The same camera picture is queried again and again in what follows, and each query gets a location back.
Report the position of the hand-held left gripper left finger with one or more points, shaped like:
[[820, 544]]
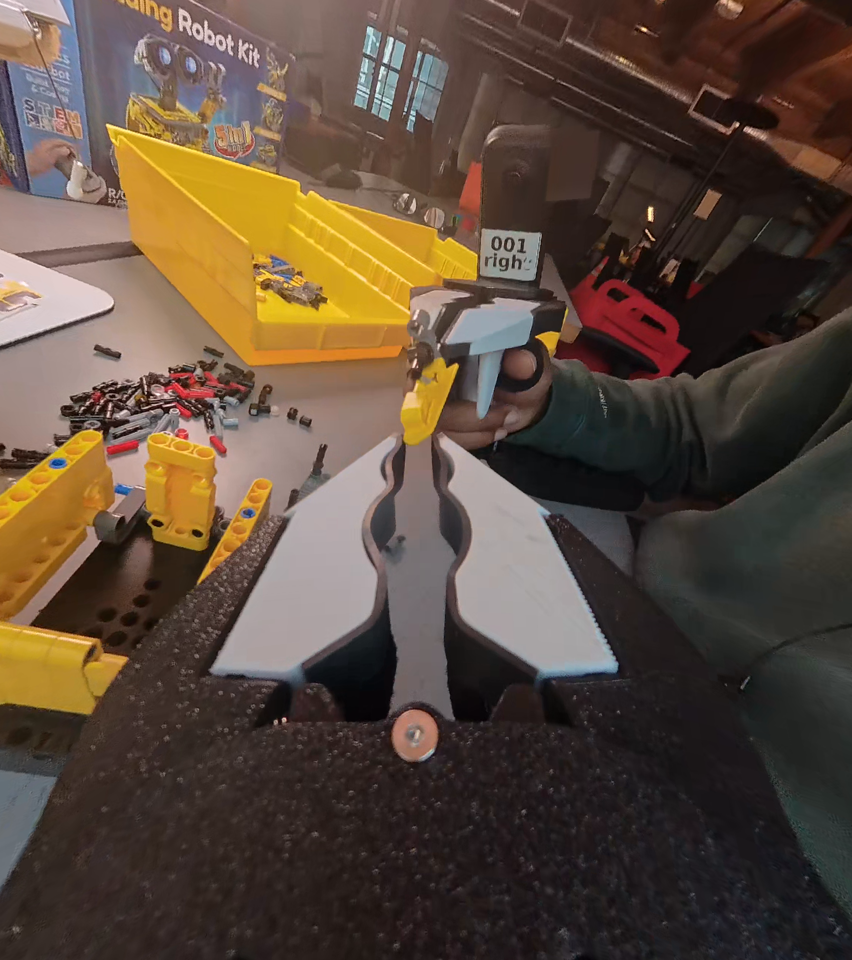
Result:
[[306, 585]]

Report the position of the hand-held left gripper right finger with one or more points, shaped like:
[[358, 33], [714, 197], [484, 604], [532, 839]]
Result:
[[523, 585]]

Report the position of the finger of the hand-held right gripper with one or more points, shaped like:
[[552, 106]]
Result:
[[429, 311], [489, 330]]

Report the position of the yellow grey lego arm assembly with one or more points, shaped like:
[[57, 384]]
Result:
[[426, 409]]

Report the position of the black lego elbow connector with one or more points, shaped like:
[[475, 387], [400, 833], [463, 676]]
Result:
[[262, 401]]

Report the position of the grey grille yellow lego subassembly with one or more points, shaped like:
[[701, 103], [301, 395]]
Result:
[[319, 461]]

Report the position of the heap of lego parts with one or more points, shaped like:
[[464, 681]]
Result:
[[291, 285]]

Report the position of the red lego pin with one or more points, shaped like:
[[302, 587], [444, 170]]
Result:
[[217, 444]]

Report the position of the pile of small lego pins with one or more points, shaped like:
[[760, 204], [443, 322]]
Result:
[[171, 390]]

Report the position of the yellow black lego robot build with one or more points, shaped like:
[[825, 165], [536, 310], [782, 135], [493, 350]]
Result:
[[21, 525]]

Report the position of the person's right hand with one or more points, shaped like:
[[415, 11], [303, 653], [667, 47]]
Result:
[[519, 366]]

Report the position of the yellow plastic parts bin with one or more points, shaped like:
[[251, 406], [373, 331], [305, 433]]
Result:
[[459, 259], [193, 225]]

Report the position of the red plastic case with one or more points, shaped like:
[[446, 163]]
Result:
[[628, 322]]

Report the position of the paned window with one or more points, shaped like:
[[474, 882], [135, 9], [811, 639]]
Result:
[[381, 75]]

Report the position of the black tripod stand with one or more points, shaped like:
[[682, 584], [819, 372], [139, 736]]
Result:
[[740, 116]]

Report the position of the person's green sweatshirt torso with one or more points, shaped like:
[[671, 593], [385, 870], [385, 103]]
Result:
[[808, 637]]

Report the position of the blue robot kit box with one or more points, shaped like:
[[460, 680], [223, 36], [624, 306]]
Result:
[[193, 45]]

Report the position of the white instruction booklet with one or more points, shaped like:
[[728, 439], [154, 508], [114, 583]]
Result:
[[58, 300]]

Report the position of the blue toy box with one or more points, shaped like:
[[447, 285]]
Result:
[[43, 97]]

